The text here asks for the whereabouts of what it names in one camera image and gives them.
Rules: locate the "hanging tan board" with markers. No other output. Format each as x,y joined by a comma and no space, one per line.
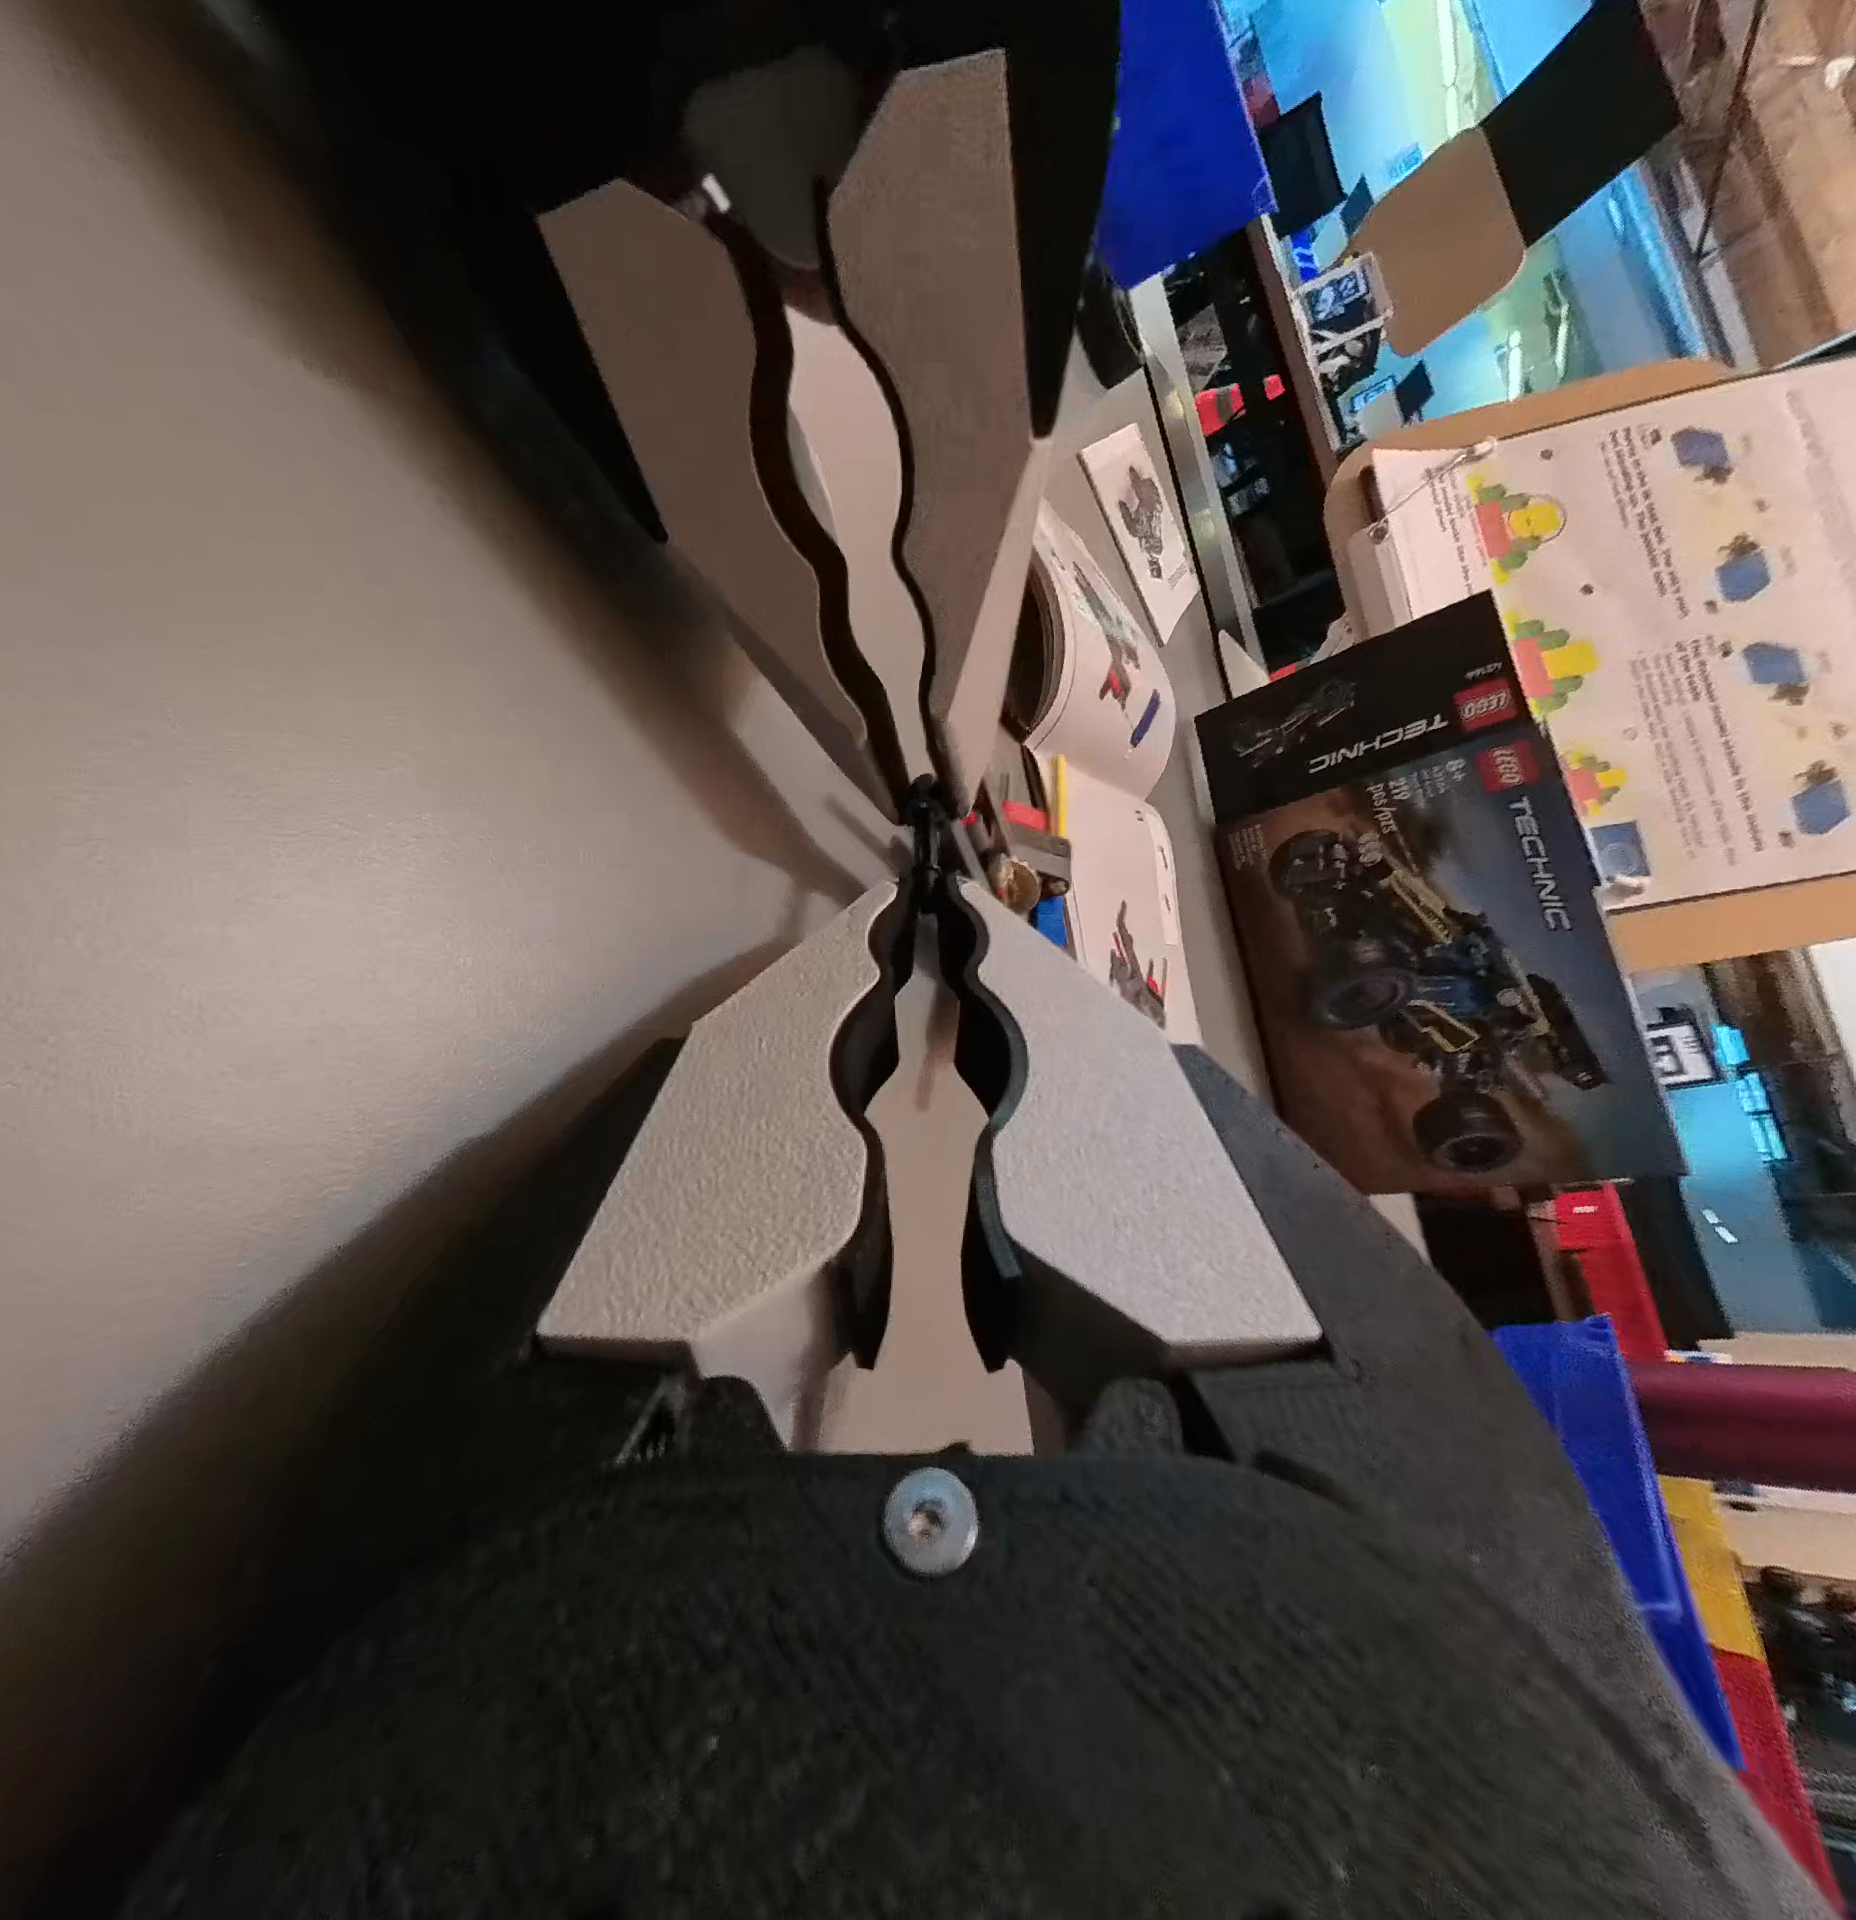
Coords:
1439,254

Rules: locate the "grey lego chassis assembly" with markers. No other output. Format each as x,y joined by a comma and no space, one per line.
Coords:
1041,861

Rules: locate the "task instruction poster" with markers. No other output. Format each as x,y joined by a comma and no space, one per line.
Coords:
1694,630

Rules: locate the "lego set box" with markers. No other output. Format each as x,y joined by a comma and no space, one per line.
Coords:
1439,974

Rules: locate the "open instruction booklet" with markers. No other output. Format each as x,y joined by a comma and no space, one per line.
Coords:
1093,661

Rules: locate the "yellow storage bin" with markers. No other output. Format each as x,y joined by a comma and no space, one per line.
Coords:
1715,1560

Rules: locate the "maroon water bottle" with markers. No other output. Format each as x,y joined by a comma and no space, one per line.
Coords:
1769,1426

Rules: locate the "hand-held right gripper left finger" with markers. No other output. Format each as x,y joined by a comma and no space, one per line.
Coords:
719,1200

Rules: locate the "small instruction leaflet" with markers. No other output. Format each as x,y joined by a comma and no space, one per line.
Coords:
1140,524

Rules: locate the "tagged blue storage bin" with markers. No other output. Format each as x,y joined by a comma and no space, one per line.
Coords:
1167,151

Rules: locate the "red storage bin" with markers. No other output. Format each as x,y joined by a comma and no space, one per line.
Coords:
1784,1770
1590,1259

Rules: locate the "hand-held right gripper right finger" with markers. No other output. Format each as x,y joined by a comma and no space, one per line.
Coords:
1154,1200

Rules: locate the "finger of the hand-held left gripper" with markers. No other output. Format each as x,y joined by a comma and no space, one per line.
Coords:
673,376
944,376

